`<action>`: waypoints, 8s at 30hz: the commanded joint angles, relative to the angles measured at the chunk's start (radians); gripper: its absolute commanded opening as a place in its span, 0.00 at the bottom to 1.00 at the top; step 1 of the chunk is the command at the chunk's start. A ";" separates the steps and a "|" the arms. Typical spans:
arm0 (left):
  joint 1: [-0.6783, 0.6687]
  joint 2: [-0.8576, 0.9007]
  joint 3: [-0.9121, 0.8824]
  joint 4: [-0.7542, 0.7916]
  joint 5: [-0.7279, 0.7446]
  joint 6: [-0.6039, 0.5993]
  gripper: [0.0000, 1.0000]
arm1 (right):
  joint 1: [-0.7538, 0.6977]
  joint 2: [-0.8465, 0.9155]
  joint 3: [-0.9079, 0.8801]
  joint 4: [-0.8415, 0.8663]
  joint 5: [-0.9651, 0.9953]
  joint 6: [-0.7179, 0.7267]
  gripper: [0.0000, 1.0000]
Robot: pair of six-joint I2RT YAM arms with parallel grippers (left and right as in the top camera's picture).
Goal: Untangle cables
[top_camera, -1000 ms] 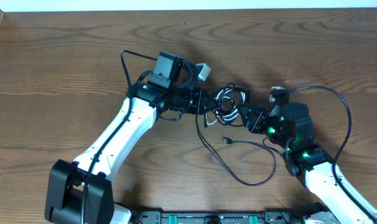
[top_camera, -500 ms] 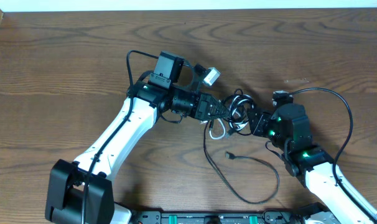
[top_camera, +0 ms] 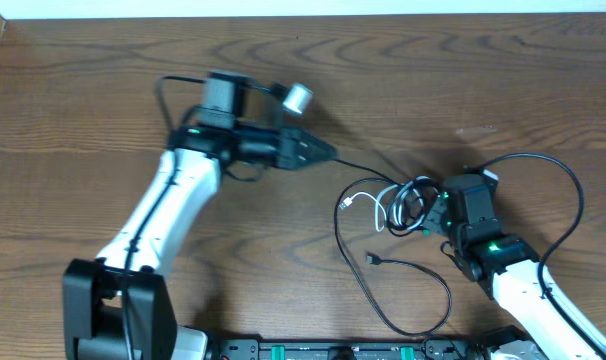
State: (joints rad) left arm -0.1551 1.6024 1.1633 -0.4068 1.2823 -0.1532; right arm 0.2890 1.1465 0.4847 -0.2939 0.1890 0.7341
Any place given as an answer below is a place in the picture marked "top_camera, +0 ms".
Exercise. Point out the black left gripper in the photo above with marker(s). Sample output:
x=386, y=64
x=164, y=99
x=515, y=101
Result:
x=287, y=148

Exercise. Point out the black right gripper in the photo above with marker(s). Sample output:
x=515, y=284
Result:
x=437, y=215

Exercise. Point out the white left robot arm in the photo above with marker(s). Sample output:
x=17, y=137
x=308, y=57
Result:
x=117, y=306

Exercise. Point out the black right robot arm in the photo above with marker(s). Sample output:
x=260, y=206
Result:
x=510, y=272

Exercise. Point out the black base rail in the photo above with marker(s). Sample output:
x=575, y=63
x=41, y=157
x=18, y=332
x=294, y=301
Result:
x=438, y=348

